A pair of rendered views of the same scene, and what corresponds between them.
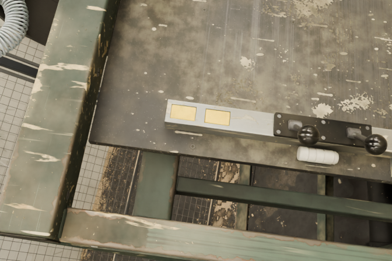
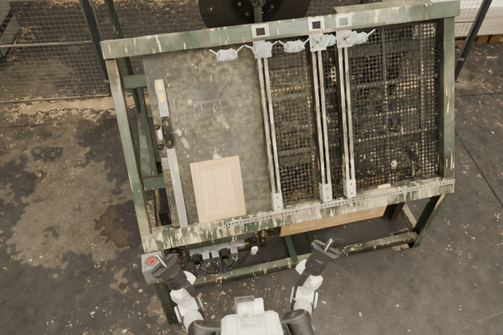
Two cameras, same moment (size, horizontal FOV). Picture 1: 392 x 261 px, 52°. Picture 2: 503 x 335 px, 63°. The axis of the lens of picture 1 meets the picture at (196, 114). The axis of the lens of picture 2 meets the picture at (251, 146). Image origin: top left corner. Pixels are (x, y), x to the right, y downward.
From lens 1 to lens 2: 1.79 m
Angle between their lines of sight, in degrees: 18
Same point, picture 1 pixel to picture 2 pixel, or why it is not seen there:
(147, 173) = (138, 77)
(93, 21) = (179, 47)
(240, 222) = not seen: hidden behind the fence
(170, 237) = (117, 93)
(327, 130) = (168, 134)
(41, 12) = not seen: outside the picture
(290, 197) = (147, 127)
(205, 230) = (122, 102)
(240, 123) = (162, 105)
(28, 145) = (128, 42)
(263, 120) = (165, 112)
